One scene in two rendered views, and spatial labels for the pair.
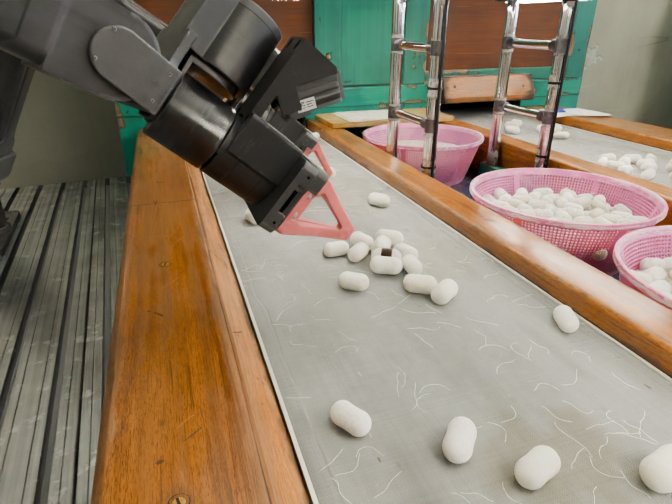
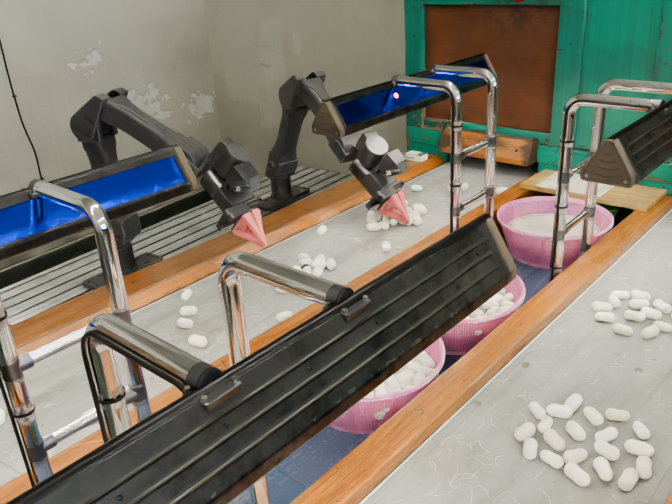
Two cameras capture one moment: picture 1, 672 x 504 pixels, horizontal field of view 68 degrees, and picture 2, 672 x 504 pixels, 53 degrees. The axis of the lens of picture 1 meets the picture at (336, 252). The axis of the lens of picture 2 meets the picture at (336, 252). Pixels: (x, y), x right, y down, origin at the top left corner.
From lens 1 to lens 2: 131 cm
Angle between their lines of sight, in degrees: 55
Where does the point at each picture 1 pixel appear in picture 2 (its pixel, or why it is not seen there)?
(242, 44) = (223, 163)
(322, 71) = (239, 178)
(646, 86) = not seen: outside the picture
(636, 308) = (293, 322)
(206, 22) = (215, 154)
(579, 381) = not seen: hidden behind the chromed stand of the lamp
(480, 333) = (262, 305)
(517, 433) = (204, 322)
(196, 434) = (157, 274)
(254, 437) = (162, 281)
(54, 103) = not seen: hidden behind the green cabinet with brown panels
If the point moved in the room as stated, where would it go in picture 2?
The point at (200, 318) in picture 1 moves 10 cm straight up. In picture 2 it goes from (210, 254) to (204, 213)
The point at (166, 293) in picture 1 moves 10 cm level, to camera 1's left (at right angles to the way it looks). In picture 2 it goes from (221, 243) to (206, 230)
